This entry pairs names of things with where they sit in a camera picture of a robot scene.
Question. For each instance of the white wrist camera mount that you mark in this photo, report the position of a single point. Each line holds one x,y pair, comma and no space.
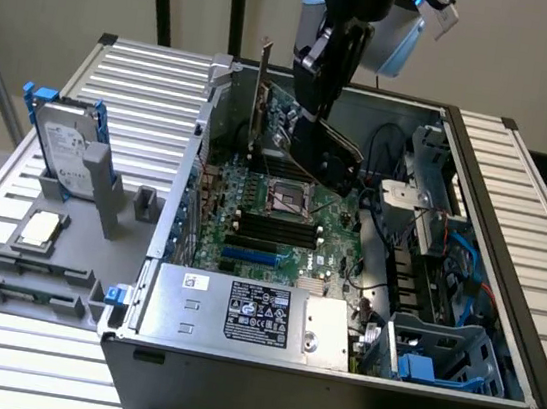
442,17

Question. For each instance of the blue expansion slot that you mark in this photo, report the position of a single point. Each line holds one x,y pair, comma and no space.
249,257

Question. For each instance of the small chipset heatsink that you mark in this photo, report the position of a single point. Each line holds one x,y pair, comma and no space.
314,286

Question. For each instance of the silver CPU chip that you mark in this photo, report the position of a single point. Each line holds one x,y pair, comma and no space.
40,229

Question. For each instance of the grey parts rack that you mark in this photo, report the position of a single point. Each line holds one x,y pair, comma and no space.
112,244

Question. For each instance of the tall metal drive cage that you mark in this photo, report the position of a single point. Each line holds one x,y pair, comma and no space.
420,203

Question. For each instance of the blue disk bay latch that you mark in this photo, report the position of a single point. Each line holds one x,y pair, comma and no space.
415,368

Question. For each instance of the low metal disk bay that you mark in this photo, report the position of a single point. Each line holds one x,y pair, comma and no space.
466,351

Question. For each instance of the blue disk caddy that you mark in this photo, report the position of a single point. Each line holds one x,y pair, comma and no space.
41,94

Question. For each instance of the silver hard disk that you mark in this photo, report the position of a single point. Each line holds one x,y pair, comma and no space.
61,146

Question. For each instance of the metal CPU socket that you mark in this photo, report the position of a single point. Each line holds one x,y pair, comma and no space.
288,199

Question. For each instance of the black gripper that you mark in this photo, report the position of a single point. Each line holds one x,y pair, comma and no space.
353,3

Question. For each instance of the black RAM slot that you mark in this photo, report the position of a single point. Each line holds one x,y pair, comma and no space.
277,233
276,240
278,226
279,219

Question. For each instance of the silver power supply unit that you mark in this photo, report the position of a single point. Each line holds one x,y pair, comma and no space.
213,317

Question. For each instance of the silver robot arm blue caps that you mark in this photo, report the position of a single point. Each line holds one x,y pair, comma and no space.
401,40

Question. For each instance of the green motherboard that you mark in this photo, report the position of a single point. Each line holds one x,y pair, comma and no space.
330,252

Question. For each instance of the black open PC case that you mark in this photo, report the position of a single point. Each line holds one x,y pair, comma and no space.
278,402

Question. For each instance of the black expansion card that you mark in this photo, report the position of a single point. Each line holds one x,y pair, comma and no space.
278,109

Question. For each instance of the blue case latch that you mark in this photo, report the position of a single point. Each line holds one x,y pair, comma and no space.
115,294

